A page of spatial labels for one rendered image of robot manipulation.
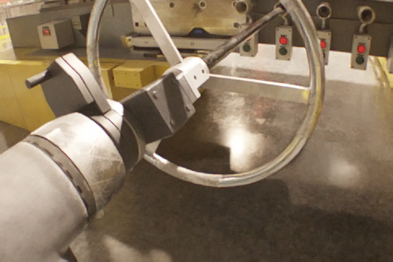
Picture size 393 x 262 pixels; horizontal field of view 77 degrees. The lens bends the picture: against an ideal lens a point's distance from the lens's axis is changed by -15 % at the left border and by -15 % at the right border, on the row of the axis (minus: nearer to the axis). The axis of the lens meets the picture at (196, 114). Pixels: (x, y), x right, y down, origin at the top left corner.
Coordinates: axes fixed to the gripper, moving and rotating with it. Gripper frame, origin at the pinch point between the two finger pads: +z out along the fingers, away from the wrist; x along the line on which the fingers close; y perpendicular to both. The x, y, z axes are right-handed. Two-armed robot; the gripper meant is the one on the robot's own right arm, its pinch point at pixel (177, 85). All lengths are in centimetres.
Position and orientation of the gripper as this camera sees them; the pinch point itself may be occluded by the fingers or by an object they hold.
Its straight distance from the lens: 39.5
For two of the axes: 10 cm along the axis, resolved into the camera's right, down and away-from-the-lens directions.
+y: 4.9, 8.4, 2.1
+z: 4.3, -4.5, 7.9
